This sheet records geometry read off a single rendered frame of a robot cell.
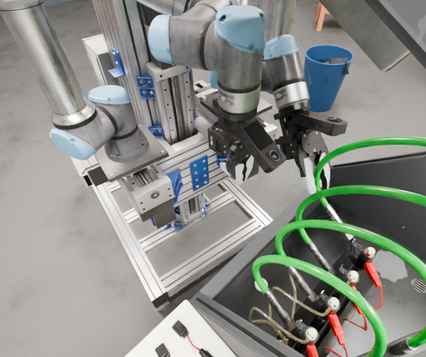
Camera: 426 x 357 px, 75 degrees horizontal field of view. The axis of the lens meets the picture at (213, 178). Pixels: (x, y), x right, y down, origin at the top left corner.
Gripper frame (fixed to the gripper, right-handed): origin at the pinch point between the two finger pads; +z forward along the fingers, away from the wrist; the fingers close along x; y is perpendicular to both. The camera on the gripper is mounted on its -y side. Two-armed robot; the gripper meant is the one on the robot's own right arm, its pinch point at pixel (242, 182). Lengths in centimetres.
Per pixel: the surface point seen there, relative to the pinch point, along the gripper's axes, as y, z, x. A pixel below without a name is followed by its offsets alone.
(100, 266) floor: 86, 120, 36
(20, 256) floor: 131, 120, 71
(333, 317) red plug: -30.6, 13.1, 5.4
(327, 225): -21.8, -10.3, 4.5
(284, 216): -4.8, 25.3, -16.1
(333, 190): -18.5, -9.4, -3.5
